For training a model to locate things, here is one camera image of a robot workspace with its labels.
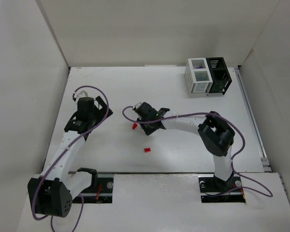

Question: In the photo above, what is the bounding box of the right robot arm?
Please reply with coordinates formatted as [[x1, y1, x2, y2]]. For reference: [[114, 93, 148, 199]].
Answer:
[[133, 102, 235, 185]]

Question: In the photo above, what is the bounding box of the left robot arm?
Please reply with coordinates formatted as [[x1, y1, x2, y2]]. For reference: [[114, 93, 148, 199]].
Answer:
[[28, 96, 113, 218]]

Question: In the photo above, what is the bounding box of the white slotted container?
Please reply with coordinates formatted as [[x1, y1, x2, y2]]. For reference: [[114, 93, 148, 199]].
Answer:
[[185, 58, 212, 95]]

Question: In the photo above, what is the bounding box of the black slotted container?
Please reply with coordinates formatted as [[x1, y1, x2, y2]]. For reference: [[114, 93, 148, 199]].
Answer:
[[206, 57, 232, 95]]

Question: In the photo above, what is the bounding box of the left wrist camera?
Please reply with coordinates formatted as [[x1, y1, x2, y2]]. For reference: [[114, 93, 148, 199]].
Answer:
[[72, 90, 88, 99]]

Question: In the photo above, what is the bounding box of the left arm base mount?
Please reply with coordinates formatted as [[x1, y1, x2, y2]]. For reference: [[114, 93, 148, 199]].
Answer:
[[71, 168, 114, 204]]

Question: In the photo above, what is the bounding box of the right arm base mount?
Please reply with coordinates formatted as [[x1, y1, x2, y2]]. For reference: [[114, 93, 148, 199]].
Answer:
[[199, 175, 246, 203]]

